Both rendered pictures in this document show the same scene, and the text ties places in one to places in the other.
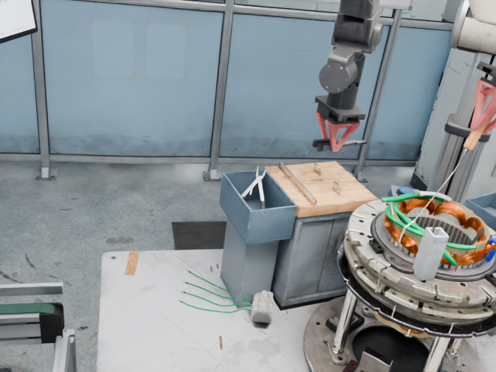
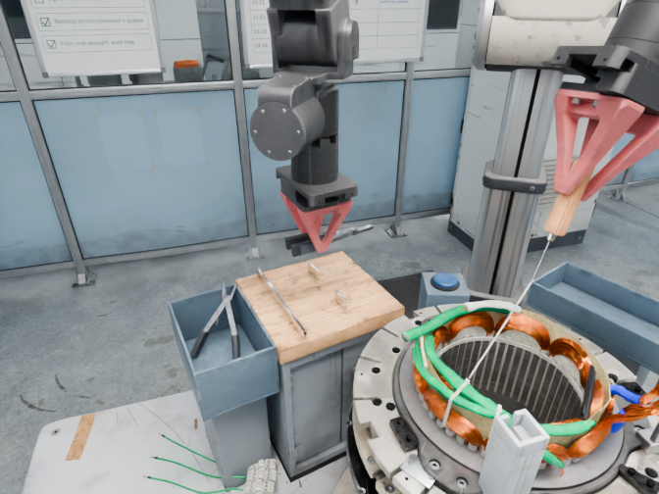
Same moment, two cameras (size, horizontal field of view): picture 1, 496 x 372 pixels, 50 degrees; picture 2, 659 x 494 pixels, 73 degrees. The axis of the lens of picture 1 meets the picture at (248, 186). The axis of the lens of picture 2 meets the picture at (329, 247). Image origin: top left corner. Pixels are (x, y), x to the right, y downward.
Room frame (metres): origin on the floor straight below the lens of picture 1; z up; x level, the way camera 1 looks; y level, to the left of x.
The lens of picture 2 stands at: (0.53, -0.16, 1.47)
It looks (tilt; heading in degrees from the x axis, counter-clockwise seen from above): 30 degrees down; 358
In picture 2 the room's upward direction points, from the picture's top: straight up
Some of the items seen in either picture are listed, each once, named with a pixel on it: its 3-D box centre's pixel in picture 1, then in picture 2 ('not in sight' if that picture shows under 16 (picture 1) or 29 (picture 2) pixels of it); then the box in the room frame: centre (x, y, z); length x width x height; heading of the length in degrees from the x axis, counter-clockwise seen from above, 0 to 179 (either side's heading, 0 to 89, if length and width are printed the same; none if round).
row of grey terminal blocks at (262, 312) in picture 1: (262, 306); (261, 486); (0.95, -0.07, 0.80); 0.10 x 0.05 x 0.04; 179
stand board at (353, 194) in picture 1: (318, 187); (316, 299); (1.10, -0.16, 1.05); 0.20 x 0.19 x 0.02; 116
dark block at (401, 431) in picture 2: (376, 245); (403, 432); (0.81, -0.24, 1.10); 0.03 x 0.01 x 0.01; 17
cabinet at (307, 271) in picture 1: (308, 238); (317, 366); (1.10, -0.16, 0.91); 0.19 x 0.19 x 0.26; 26
